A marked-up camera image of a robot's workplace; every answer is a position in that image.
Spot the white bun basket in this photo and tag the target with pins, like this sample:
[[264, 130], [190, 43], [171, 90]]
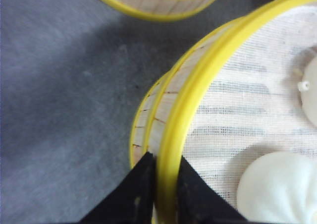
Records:
[[281, 188], [308, 91]]

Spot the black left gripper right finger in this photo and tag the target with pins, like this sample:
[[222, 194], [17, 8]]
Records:
[[197, 203]]

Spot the white cloth liner held basket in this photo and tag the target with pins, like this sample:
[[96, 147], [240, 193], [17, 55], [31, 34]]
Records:
[[253, 105]]

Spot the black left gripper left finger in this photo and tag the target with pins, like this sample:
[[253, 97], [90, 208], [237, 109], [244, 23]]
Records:
[[131, 202]]

